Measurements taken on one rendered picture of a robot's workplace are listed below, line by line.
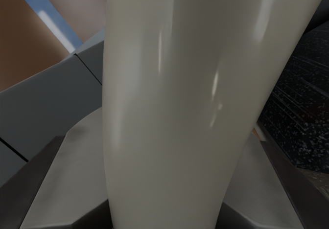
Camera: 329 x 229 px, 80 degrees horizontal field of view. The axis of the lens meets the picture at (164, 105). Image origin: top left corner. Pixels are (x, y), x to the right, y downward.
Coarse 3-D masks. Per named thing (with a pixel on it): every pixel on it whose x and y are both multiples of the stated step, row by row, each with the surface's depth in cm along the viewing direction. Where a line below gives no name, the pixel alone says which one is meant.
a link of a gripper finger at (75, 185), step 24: (96, 120) 9; (72, 144) 8; (96, 144) 8; (72, 168) 7; (96, 168) 7; (48, 192) 6; (72, 192) 6; (96, 192) 6; (48, 216) 5; (72, 216) 5; (96, 216) 6
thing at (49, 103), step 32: (64, 64) 53; (96, 64) 69; (0, 96) 34; (32, 96) 39; (64, 96) 47; (96, 96) 59; (0, 128) 31; (32, 128) 36; (64, 128) 42; (0, 160) 29
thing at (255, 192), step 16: (256, 144) 8; (240, 160) 7; (256, 160) 7; (240, 176) 7; (256, 176) 7; (272, 176) 7; (240, 192) 6; (256, 192) 6; (272, 192) 6; (224, 208) 6; (240, 208) 6; (256, 208) 6; (272, 208) 6; (288, 208) 6; (224, 224) 6; (240, 224) 6; (256, 224) 5; (272, 224) 5; (288, 224) 5
